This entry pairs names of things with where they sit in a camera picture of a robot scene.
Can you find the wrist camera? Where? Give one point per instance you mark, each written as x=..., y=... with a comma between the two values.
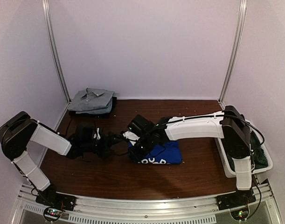
x=97, y=134
x=130, y=136

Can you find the black garment in basket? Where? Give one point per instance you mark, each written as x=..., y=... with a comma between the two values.
x=260, y=159

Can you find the white laundry basket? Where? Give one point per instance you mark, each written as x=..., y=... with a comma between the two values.
x=238, y=140

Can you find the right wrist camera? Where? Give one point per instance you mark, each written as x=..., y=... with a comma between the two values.
x=130, y=136

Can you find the front aluminium rail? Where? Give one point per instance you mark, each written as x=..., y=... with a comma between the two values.
x=194, y=210

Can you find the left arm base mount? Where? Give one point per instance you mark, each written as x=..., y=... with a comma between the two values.
x=56, y=200

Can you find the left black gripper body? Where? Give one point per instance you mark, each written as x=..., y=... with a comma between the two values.
x=101, y=147

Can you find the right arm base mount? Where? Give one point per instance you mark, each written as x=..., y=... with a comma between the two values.
x=236, y=199

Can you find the left aluminium frame post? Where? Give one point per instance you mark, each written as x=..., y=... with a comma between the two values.
x=54, y=51

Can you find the grey polo shirt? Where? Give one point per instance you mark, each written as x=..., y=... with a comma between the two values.
x=91, y=99

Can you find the right aluminium frame post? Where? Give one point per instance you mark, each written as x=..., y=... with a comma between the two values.
x=242, y=11

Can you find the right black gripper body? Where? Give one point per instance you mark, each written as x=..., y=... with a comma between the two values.
x=143, y=151

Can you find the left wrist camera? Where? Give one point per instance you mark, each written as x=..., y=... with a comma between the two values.
x=97, y=134

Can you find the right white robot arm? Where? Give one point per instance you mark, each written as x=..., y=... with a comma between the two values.
x=177, y=128

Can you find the blue garment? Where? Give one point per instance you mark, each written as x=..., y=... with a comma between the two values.
x=169, y=153

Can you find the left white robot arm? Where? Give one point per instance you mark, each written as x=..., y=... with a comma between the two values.
x=22, y=131

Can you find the aluminium frame post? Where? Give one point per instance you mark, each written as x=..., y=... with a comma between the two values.
x=54, y=51
x=242, y=11

